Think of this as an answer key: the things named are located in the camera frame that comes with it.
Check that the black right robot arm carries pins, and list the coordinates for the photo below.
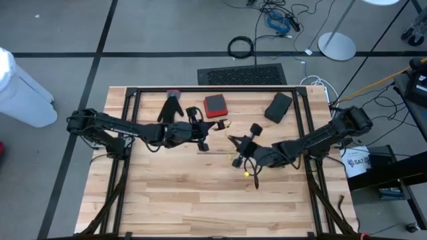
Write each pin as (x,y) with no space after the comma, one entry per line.
(317,138)

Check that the black glove with red cuff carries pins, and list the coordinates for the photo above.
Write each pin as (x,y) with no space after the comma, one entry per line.
(170,110)

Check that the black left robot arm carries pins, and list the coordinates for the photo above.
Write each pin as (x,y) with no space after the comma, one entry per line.
(110,125)

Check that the red box with dark lid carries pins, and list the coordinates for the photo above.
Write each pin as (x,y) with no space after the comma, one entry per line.
(216,105)

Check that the black metal table frame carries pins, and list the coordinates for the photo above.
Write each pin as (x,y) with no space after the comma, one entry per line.
(150,89)

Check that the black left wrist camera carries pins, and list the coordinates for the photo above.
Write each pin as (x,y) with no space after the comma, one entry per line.
(203,147)

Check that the black pouch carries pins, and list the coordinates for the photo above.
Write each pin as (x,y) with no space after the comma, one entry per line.
(279,107)

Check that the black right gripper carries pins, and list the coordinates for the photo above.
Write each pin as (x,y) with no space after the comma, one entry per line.
(250,153)

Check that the cart with black casters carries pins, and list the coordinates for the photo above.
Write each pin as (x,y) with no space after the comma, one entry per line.
(417,38)

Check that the small black box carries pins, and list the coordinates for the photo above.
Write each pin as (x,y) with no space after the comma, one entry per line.
(382,158)

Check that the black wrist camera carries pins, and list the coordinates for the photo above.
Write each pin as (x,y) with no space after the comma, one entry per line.
(203,147)
(256,129)

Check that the black desk device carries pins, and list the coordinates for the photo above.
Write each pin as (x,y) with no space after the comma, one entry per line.
(420,90)

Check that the black floor vent grate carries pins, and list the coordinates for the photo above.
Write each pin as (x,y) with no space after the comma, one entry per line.
(241,75)

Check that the black power strip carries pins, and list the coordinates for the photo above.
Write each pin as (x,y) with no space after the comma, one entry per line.
(293,22)

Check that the black side desk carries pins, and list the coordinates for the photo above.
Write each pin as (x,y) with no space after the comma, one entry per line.
(400,170)

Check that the white trash bin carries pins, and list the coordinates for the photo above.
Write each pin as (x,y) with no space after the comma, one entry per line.
(23,96)

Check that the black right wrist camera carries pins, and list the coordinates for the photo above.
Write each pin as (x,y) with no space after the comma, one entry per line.
(256,129)

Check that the silver lamp stand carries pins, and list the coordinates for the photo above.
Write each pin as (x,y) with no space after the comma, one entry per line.
(337,46)

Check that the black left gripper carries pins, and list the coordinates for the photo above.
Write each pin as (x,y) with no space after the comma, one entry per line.
(183,133)

